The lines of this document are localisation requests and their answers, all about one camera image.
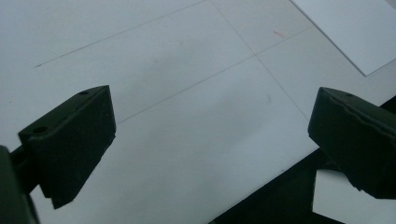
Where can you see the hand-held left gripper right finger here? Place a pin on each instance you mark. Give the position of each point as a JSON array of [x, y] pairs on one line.
[[355, 137]]

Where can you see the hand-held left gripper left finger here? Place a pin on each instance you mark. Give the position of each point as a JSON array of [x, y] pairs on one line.
[[70, 143]]

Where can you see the white paper sheet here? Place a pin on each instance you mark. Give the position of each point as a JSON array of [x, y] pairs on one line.
[[339, 202], [351, 31]]

